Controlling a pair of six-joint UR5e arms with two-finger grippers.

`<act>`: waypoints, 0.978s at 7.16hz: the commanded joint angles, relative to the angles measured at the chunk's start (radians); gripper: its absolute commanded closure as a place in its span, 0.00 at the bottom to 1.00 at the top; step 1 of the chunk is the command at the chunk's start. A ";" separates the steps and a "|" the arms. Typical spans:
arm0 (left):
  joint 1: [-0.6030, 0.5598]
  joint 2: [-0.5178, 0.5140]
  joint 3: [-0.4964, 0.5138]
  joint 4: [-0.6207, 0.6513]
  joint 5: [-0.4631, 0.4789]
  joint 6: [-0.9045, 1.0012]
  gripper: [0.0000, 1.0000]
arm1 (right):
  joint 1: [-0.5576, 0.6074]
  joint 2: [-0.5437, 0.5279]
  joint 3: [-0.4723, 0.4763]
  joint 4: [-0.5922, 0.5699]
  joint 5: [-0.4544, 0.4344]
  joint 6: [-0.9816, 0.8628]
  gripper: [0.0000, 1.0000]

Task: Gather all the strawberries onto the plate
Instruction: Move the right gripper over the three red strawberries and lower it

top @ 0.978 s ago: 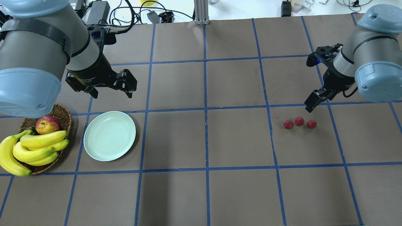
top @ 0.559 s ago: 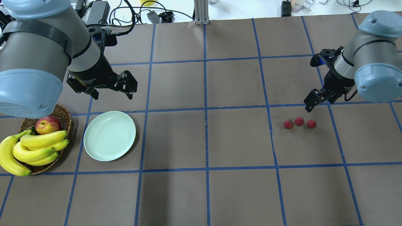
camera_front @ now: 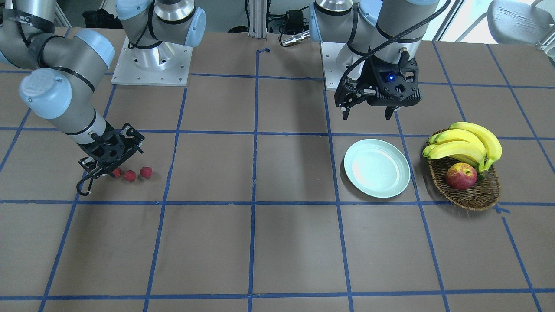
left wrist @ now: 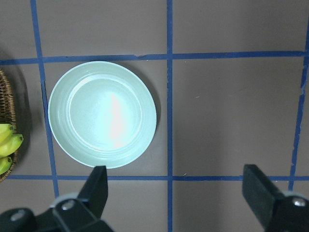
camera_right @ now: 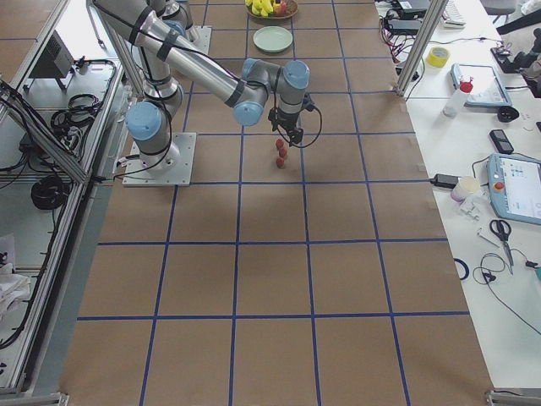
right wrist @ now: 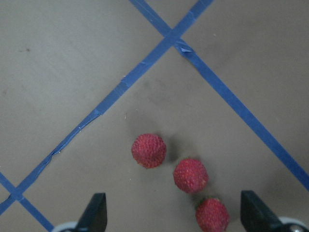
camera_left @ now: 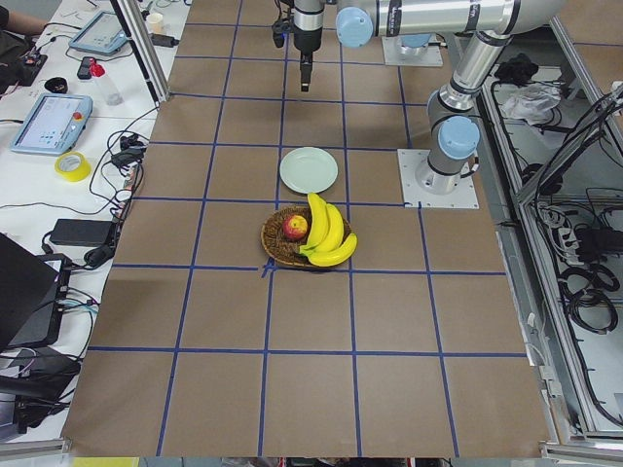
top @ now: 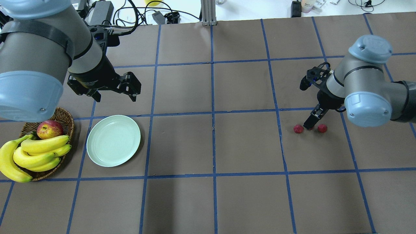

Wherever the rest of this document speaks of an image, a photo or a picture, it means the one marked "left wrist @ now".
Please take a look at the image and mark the light green plate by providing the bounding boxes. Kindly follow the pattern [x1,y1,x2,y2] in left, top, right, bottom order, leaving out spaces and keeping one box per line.
[48,61,157,169]

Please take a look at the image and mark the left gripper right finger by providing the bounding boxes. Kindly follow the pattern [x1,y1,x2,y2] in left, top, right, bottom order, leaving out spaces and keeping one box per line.
[242,164,309,232]

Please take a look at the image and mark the yellow banana bunch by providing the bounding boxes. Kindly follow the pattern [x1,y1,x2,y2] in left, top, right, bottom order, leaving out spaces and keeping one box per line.
[0,124,24,174]

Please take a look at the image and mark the brown wicker basket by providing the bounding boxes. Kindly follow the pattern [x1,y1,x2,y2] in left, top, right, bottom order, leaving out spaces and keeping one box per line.
[0,69,19,182]

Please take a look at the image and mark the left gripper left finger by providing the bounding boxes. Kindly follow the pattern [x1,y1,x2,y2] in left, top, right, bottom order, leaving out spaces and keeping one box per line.
[0,166,113,232]

